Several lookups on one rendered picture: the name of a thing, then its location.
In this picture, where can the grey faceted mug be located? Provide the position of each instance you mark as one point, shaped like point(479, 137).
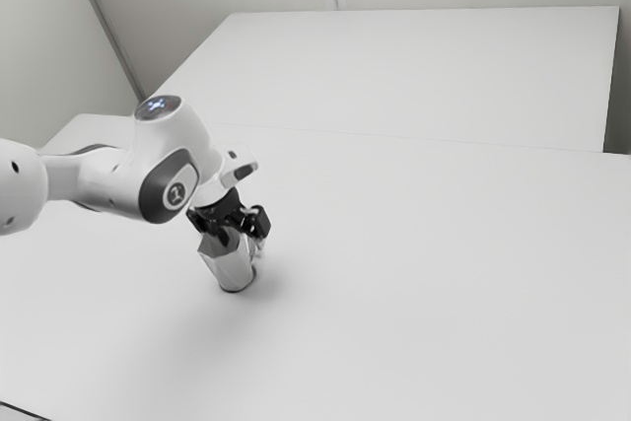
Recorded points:
point(229, 260)

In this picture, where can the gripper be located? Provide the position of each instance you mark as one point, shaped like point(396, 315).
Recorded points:
point(231, 219)

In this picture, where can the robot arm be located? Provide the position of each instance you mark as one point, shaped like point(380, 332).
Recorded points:
point(162, 155)

